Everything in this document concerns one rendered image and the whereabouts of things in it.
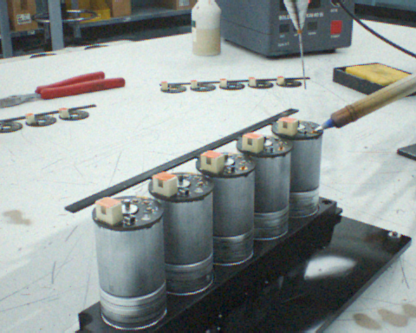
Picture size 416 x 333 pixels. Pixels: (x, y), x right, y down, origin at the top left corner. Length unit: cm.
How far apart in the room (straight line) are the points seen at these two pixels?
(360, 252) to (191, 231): 10
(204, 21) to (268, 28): 8
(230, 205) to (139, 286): 5
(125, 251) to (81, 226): 14
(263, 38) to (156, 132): 26
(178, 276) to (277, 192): 6
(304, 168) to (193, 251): 8
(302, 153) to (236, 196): 5
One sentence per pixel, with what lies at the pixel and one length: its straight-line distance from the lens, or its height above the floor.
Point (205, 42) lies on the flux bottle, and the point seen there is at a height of 77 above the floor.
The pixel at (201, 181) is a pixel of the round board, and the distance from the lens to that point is 24.
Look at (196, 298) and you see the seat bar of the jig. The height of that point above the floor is 77.
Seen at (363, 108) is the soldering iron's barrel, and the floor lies 82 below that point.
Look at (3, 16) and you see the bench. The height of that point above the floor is 40.
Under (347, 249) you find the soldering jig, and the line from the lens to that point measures 31.
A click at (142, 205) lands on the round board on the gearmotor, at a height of 81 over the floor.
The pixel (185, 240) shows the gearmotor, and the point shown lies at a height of 79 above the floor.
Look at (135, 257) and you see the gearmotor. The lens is 22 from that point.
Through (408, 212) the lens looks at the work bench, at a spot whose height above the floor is 75.
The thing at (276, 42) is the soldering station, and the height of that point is 77.
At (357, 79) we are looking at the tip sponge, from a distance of 60.
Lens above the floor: 91
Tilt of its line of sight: 22 degrees down
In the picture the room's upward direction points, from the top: straight up
